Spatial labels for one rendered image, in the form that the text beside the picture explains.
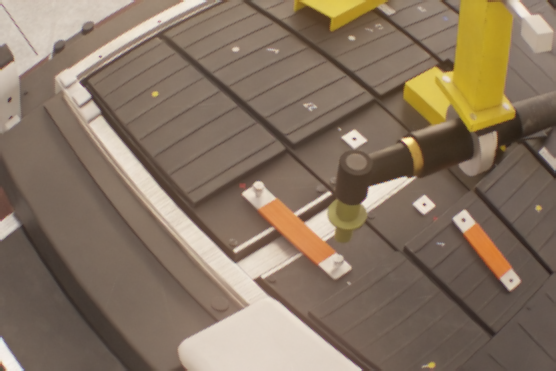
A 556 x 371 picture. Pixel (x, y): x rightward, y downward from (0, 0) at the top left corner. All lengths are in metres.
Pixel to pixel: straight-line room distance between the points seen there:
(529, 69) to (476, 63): 0.48
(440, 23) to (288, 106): 0.33
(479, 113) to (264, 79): 0.39
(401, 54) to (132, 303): 0.61
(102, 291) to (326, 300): 0.28
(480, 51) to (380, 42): 0.46
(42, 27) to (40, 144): 2.00
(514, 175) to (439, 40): 0.28
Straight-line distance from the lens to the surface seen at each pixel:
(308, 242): 1.24
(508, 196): 1.33
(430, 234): 1.26
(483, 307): 1.21
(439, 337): 1.17
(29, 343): 1.15
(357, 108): 1.38
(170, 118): 1.35
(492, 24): 1.03
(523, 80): 1.51
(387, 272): 1.22
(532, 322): 1.20
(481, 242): 1.26
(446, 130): 1.15
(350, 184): 1.10
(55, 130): 1.22
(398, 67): 1.45
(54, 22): 3.19
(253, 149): 1.32
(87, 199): 1.14
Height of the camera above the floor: 1.96
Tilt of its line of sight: 48 degrees down
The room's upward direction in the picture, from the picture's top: 6 degrees clockwise
